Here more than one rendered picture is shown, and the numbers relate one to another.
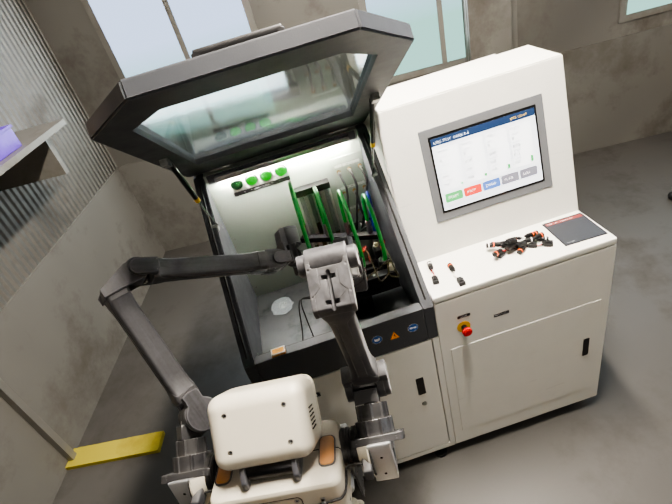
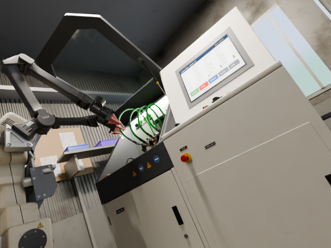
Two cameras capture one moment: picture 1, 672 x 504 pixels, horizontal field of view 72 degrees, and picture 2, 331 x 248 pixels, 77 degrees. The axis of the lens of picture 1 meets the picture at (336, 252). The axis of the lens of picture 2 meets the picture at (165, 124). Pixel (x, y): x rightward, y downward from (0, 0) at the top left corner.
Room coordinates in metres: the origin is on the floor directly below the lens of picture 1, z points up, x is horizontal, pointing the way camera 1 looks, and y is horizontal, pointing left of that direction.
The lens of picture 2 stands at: (0.24, -0.96, 0.68)
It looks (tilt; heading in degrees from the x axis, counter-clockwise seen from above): 17 degrees up; 33
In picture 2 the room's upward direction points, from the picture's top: 25 degrees counter-clockwise
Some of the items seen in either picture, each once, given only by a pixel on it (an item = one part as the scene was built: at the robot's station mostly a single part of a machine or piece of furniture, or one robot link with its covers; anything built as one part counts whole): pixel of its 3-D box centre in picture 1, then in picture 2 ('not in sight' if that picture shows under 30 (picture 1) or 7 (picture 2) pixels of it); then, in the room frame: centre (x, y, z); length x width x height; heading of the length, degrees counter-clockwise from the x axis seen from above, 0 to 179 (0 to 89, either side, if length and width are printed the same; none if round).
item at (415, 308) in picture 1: (343, 347); (131, 175); (1.19, 0.07, 0.87); 0.62 x 0.04 x 0.16; 93
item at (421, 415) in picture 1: (367, 420); (153, 244); (1.18, 0.08, 0.44); 0.65 x 0.02 x 0.68; 93
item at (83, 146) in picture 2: not in sight; (76, 150); (1.75, 1.49, 1.65); 0.28 x 0.19 x 0.09; 173
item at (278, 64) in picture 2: (509, 254); (219, 108); (1.31, -0.62, 0.96); 0.70 x 0.22 x 0.03; 93
